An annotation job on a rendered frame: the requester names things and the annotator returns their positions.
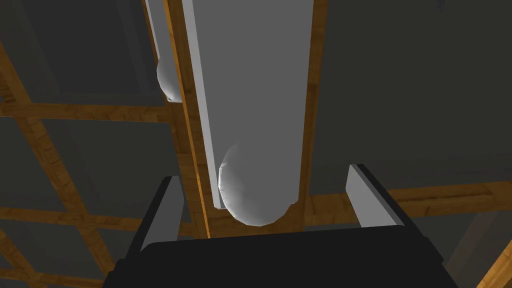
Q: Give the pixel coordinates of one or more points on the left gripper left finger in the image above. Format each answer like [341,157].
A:
[170,216]

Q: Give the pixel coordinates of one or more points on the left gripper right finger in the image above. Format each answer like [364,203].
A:
[366,200]

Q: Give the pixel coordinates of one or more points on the grey round door knob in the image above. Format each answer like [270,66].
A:
[168,82]
[256,188]

